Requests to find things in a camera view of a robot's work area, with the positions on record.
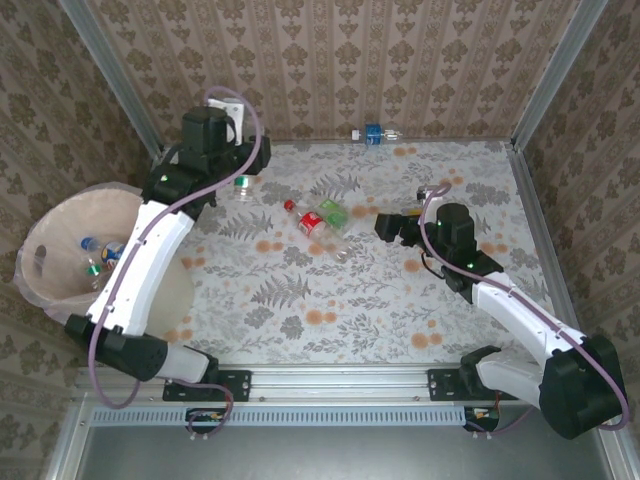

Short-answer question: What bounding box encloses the small blue label bottle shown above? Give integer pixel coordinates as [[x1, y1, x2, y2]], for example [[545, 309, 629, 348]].
[[351, 123, 403, 147]]

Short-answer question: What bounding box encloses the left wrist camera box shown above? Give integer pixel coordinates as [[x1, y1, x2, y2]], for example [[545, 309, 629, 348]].
[[207, 98, 247, 144]]

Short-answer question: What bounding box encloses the aluminium frame post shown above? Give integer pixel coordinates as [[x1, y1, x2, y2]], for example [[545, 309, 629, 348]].
[[58, 0, 165, 157], [509, 0, 610, 151]]

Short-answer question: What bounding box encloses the grey slotted cable duct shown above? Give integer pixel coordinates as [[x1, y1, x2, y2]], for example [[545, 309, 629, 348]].
[[92, 407, 469, 427]]

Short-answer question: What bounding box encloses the clear bottle blue pepsi label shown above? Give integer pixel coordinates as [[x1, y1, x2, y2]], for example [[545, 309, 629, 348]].
[[78, 236, 127, 265]]

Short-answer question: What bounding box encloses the pink plastic-lined bin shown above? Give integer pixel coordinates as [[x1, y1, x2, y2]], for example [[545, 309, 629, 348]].
[[12, 180, 197, 339]]

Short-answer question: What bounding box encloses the left aluminium frame post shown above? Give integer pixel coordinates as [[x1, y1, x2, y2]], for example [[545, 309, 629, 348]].
[[58, 0, 165, 157]]

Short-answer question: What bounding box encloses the right aluminium side rail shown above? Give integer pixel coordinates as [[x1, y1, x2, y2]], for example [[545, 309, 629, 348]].
[[504, 141, 584, 342]]

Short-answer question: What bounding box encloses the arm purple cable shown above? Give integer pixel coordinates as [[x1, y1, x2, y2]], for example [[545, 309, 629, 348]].
[[418, 182, 631, 441], [87, 85, 264, 442]]

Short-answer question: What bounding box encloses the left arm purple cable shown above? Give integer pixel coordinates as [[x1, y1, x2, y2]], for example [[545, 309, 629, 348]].
[[87, 85, 264, 442]]

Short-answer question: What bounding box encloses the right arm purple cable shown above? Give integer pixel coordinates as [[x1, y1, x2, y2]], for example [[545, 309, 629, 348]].
[[418, 182, 631, 441]]

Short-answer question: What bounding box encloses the clear bottle red cola label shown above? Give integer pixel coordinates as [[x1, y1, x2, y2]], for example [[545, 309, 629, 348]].
[[283, 198, 352, 265]]

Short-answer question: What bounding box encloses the aluminium front rail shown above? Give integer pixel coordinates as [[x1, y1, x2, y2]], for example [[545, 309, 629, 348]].
[[74, 363, 614, 404]]

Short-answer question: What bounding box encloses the grey metal front panel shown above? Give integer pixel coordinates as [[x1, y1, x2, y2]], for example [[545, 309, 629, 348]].
[[44, 402, 640, 480]]

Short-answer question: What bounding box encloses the right aluminium frame post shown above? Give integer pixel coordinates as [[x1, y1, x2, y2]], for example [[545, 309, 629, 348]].
[[509, 0, 610, 151]]

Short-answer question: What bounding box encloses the cream plastic waste bin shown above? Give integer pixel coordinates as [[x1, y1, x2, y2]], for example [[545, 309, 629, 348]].
[[13, 182, 196, 337]]

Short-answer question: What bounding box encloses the clear bottle green collar white cap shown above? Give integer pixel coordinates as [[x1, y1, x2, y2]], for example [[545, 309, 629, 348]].
[[233, 174, 257, 204]]

